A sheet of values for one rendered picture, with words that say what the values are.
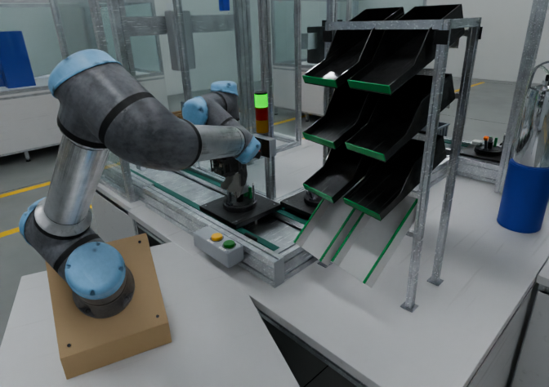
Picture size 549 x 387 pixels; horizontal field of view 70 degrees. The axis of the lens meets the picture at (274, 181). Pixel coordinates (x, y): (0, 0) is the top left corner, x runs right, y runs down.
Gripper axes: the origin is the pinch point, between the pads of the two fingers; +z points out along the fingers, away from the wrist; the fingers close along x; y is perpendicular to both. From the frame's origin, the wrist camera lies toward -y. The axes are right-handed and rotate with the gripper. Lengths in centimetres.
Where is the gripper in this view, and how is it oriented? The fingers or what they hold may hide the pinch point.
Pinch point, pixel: (238, 193)
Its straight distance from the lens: 125.7
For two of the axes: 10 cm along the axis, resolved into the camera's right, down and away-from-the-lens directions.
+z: 0.4, 9.2, 4.0
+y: -7.2, 3.0, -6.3
